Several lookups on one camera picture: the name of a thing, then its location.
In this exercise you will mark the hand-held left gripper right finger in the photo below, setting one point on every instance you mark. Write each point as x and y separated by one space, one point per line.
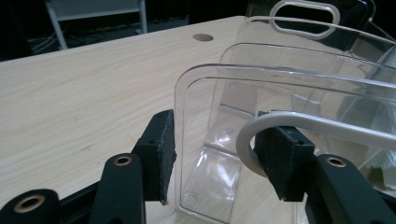
285 161

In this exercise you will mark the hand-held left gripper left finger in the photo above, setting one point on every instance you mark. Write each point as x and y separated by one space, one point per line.
157 155

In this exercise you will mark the clear acrylic divider rack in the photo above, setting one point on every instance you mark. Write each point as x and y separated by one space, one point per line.
280 81

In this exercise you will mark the white metal stand frame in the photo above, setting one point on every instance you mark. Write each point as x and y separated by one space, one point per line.
93 9

